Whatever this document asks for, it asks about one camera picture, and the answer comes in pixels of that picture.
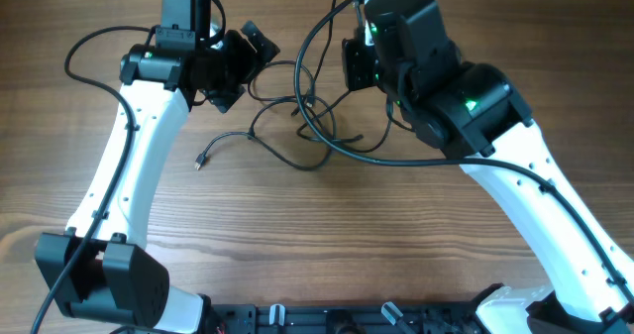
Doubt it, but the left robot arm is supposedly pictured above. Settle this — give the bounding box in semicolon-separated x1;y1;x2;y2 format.
35;0;278;333

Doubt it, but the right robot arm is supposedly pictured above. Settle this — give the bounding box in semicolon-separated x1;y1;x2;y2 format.
346;0;633;333

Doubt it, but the black aluminium base frame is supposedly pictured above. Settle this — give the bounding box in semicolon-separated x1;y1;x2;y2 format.
210;302;487;334

